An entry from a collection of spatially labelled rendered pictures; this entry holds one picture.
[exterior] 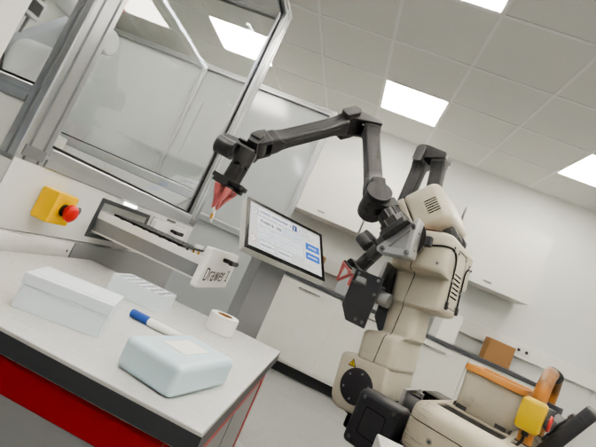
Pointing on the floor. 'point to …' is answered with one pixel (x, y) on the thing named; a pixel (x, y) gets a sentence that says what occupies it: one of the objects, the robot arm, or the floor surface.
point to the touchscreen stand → (254, 298)
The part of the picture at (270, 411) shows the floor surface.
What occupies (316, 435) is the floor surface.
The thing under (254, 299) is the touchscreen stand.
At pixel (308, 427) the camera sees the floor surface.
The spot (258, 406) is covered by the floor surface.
